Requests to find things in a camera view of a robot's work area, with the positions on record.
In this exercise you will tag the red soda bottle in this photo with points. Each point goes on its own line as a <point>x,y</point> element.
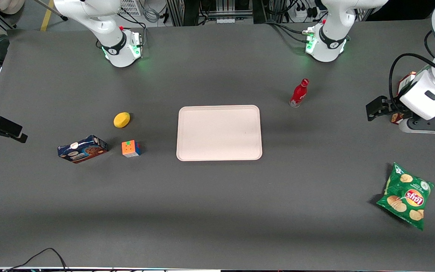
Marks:
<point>299,94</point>

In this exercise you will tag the beige plastic tray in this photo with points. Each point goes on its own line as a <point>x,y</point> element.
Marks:
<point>219,132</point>

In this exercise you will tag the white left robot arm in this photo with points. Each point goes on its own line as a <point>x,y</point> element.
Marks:
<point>327,49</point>

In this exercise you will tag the white mesh basket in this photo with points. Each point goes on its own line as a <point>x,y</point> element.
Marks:
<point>130,6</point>

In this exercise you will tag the blue cookie box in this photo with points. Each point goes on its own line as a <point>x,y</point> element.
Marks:
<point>83,150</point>

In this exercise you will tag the white power strip with plugs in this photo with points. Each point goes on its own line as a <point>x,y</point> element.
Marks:
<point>300,14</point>

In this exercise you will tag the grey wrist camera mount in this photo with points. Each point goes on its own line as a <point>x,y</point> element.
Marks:
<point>429,124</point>

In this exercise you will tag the small white power strip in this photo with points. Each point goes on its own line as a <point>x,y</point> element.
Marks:
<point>225,20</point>

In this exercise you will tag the green chips bag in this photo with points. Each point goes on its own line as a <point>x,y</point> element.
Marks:
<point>406,196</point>

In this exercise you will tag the colourful puzzle cube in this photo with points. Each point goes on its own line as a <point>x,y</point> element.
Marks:
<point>130,149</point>

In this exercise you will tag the beige round object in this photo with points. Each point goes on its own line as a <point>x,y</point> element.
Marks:
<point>11,5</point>

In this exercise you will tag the black clamp device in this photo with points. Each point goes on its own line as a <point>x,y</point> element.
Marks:
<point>2,126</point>

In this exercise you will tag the yellow toy lemon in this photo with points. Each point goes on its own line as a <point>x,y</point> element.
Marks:
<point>121,120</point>

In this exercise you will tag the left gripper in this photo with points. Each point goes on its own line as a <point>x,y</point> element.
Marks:
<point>390,107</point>

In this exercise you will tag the red cookie box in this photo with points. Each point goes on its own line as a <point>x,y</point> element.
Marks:
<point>406,81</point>

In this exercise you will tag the black tripod leg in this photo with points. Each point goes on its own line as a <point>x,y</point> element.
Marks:
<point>57,14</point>

